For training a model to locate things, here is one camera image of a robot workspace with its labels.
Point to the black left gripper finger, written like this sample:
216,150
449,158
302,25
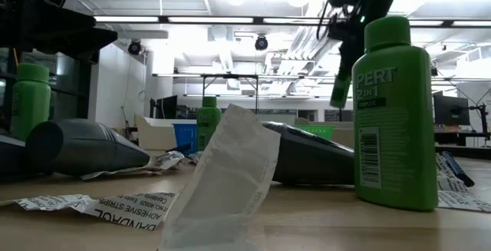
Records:
76,41
65,18

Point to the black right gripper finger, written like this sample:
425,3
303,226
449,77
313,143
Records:
345,67

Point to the grey Dove deodorant stick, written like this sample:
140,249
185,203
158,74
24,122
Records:
88,147
307,155

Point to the white bandage wrapper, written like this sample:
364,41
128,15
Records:
99,175
226,182

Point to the bagged silver nail clipper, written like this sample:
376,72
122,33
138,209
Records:
170,155

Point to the long ceiling light strip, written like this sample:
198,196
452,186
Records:
295,20
210,20
126,19

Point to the black ceiling spotlight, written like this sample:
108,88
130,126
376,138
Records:
134,47
261,43

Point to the green plastic basket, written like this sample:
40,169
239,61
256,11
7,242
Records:
318,131

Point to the black computer monitor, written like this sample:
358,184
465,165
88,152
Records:
451,109
168,107

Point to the dark background desk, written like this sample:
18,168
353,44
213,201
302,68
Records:
460,137

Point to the blue plastic basket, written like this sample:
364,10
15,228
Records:
184,136

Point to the printed adhesive strips wrapper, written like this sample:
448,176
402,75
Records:
130,210

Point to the printed bandage wrapper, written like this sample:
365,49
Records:
464,202

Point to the black background rig frame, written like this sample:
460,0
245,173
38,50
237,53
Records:
230,76

